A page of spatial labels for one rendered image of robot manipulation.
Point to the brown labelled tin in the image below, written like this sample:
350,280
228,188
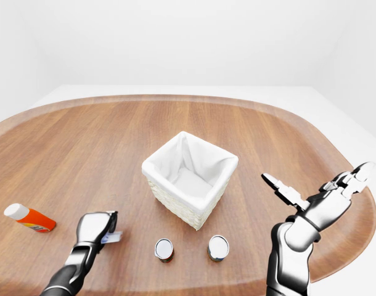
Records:
218,248

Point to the orange bottle with white cap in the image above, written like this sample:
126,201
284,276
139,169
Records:
31,218

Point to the silver robot left hand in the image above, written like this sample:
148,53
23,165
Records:
94,226

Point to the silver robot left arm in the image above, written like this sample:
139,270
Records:
71,266

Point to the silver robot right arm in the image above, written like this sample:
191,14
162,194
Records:
288,265

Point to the silver robot right hand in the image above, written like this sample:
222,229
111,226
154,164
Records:
325,205

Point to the blue and white box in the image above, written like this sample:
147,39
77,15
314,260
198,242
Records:
112,238

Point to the red labelled tin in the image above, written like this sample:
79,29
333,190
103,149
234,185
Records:
164,249

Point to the white lined wicker basket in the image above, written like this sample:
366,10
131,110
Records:
191,180

